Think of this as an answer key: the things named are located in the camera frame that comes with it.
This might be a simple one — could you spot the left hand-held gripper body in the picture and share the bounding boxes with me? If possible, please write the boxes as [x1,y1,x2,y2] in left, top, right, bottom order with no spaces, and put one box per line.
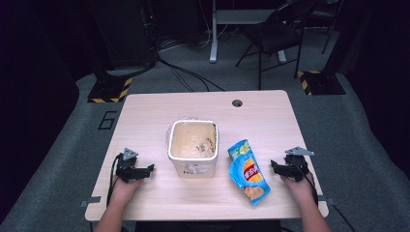
[115,147,147,184]

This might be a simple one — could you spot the black floor cables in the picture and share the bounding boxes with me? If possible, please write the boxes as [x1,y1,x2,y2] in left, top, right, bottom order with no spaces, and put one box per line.
[141,6,226,93]

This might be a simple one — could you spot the black folding chair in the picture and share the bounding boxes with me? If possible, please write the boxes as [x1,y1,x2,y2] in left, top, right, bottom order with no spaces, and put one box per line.
[234,0,318,91]

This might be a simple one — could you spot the person's left hand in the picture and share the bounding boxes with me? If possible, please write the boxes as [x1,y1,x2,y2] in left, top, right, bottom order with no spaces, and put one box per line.
[110,175,145,208]

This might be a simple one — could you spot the white plastic bin with liner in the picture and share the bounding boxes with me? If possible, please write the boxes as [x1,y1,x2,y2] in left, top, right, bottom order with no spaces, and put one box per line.
[165,118,220,179]

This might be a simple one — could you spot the white desk frame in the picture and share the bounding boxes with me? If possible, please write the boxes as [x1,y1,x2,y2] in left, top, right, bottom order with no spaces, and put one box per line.
[208,0,288,65]

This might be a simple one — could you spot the person's right hand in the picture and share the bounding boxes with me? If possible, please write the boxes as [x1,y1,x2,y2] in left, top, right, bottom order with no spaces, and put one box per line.
[279,173,315,208]

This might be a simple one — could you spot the striped black stand base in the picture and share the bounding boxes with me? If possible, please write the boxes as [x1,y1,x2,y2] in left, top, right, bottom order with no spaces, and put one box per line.
[86,76,133,104]
[296,70,346,97]

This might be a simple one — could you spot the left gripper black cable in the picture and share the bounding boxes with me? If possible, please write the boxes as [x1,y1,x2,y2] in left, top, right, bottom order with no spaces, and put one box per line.
[105,153,125,208]

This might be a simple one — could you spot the blue chip bag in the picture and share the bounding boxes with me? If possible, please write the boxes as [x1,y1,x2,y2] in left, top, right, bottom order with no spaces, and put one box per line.
[226,138,272,207]

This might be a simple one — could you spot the dark equipment cabinet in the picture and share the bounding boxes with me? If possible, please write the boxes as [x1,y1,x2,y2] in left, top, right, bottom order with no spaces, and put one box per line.
[86,0,160,72]

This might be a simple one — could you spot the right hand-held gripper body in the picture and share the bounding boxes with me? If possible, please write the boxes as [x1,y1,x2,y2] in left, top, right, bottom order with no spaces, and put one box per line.
[281,146,315,182]

